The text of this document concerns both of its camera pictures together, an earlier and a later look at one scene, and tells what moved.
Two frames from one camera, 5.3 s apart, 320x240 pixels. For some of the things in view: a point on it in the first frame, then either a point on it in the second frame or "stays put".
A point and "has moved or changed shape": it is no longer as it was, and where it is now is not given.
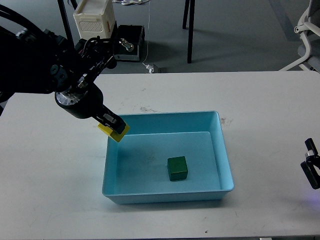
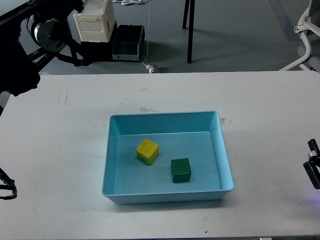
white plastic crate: [94, 18] stays put
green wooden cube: [177, 167] has moved or changed shape
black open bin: [127, 40] stays put
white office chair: [309, 27] stays put
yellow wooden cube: [113, 135] to [147, 151]
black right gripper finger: [308, 168] stays put
